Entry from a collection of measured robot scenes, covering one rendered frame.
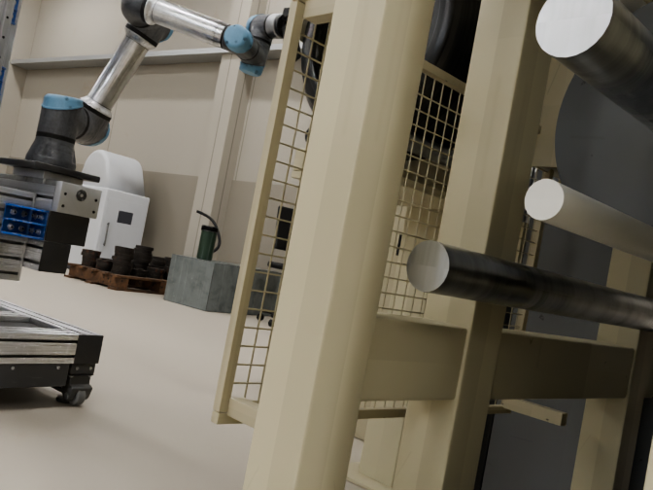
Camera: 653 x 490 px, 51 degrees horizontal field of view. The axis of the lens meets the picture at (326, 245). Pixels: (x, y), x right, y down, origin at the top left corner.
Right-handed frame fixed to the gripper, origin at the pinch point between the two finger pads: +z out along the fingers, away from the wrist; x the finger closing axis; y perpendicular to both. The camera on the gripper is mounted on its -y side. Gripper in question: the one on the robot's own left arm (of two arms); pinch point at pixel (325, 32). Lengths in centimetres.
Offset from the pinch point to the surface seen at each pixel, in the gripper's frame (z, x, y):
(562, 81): 66, 19, -6
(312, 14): 67, -60, -20
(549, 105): 65, 19, -12
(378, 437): 36, 25, -107
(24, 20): -950, 225, 109
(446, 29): 53, -11, -4
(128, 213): -547, 247, -110
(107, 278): -427, 177, -162
